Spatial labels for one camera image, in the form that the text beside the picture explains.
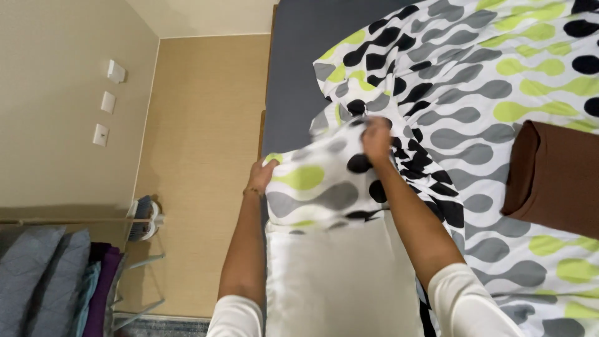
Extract spotted white pillowcase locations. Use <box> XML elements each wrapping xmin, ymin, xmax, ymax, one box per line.
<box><xmin>263</xmin><ymin>105</ymin><xmax>464</xmax><ymax>235</ymax></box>

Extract brown pillow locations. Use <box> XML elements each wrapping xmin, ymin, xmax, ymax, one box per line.
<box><xmin>501</xmin><ymin>120</ymin><xmax>599</xmax><ymax>240</ymax></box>

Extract grey mattress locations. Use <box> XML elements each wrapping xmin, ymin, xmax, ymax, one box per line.
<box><xmin>260</xmin><ymin>0</ymin><xmax>412</xmax><ymax>157</ymax></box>

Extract patterned grey rug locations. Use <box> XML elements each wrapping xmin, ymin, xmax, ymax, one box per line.
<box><xmin>112</xmin><ymin>315</ymin><xmax>211</xmax><ymax>337</ymax></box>

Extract clothes drying rack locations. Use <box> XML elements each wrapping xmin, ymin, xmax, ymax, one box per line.
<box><xmin>0</xmin><ymin>217</ymin><xmax>167</xmax><ymax>337</ymax></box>

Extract person's left hand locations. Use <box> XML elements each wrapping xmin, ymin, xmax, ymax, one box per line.
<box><xmin>246</xmin><ymin>158</ymin><xmax>280</xmax><ymax>194</ymax></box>

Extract white pillow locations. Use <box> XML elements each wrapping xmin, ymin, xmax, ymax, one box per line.
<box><xmin>264</xmin><ymin>213</ymin><xmax>426</xmax><ymax>337</ymax></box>

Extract white wall socket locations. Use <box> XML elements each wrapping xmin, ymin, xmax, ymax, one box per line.
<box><xmin>92</xmin><ymin>124</ymin><xmax>110</xmax><ymax>148</ymax></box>

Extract person's right hand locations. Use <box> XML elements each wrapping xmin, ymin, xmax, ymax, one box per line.
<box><xmin>361</xmin><ymin>116</ymin><xmax>393</xmax><ymax>165</ymax></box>

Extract spotted white bed sheet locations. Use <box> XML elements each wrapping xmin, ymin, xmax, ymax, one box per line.
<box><xmin>313</xmin><ymin>0</ymin><xmax>599</xmax><ymax>337</ymax></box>

